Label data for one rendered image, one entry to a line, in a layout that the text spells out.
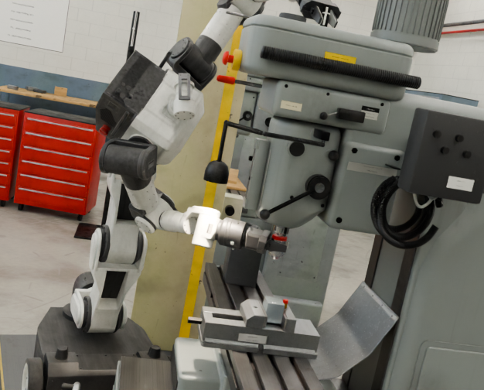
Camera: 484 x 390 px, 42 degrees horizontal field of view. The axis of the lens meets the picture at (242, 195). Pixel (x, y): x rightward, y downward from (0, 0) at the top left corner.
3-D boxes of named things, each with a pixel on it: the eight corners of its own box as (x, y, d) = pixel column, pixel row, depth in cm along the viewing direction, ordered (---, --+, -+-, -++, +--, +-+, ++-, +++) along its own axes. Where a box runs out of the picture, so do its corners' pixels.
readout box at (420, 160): (410, 193, 154) (430, 109, 150) (395, 186, 163) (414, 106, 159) (482, 206, 158) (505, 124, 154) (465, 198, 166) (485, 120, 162)
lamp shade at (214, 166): (198, 177, 184) (202, 157, 183) (217, 178, 189) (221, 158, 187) (213, 183, 179) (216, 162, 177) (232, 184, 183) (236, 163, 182)
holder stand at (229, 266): (223, 282, 236) (233, 232, 232) (223, 265, 257) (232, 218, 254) (255, 288, 237) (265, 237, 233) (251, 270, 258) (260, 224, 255)
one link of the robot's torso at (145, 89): (69, 146, 212) (93, 102, 182) (121, 78, 229) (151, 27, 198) (143, 196, 219) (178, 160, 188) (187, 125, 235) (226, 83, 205)
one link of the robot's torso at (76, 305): (68, 313, 264) (73, 284, 262) (115, 314, 273) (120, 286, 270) (76, 335, 246) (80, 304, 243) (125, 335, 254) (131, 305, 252)
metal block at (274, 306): (264, 322, 184) (267, 302, 183) (260, 313, 190) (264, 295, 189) (281, 323, 185) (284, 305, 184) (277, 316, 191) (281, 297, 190)
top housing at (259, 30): (244, 72, 166) (256, 11, 163) (231, 70, 192) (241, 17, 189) (407, 104, 175) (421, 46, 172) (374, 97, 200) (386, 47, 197)
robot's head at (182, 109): (168, 121, 193) (178, 109, 186) (168, 91, 196) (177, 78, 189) (188, 124, 196) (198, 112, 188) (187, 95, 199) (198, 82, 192)
